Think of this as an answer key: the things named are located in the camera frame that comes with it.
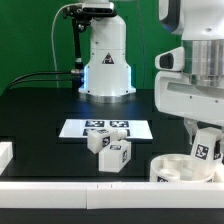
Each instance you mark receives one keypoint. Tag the white round stool seat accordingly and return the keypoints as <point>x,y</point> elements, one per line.
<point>185,169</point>

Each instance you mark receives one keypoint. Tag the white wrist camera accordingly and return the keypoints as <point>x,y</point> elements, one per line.
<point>173,60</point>

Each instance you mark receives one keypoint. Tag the white marker sheet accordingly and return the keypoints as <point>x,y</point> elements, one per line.
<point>78,128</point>

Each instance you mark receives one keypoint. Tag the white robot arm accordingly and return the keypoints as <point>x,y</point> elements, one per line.
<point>190,78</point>

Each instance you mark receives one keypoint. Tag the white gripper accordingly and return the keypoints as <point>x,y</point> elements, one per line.
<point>176,96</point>

